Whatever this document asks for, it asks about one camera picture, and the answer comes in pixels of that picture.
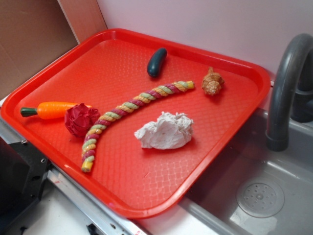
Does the orange toy carrot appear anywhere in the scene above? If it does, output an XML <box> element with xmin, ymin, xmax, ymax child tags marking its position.
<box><xmin>20</xmin><ymin>101</ymin><xmax>79</xmax><ymax>119</ymax></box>

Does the grey toy sink basin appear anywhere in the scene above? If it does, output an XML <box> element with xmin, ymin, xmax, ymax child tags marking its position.
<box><xmin>179</xmin><ymin>107</ymin><xmax>313</xmax><ymax>235</ymax></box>

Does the red plastic tray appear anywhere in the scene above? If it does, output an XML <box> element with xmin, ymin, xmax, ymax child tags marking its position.
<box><xmin>1</xmin><ymin>29</ymin><xmax>270</xmax><ymax>219</ymax></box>

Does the multicolour twisted rope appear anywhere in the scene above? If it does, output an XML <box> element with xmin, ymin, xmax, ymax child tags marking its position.
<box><xmin>81</xmin><ymin>80</ymin><xmax>196</xmax><ymax>173</ymax></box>

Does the brown spiral seashell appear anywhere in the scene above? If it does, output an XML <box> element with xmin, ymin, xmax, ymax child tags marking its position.
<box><xmin>201</xmin><ymin>67</ymin><xmax>224</xmax><ymax>96</ymax></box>

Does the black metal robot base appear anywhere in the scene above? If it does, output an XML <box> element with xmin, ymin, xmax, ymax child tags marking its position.
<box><xmin>0</xmin><ymin>140</ymin><xmax>50</xmax><ymax>231</ymax></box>

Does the crumpled white paper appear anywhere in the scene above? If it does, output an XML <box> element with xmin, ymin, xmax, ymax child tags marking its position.
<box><xmin>134</xmin><ymin>112</ymin><xmax>194</xmax><ymax>150</ymax></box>

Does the silver metal rail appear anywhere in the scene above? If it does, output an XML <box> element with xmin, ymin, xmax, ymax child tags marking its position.
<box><xmin>0</xmin><ymin>121</ymin><xmax>145</xmax><ymax>235</ymax></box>

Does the crumpled red paper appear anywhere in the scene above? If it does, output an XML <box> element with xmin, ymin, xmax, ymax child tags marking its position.
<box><xmin>65</xmin><ymin>103</ymin><xmax>100</xmax><ymax>138</ymax></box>

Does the brown cardboard panel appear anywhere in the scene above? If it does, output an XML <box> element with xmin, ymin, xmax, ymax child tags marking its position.
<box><xmin>0</xmin><ymin>0</ymin><xmax>108</xmax><ymax>100</ymax></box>

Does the grey toy faucet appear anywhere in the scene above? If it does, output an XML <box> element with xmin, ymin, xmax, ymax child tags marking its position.
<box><xmin>266</xmin><ymin>33</ymin><xmax>313</xmax><ymax>151</ymax></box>

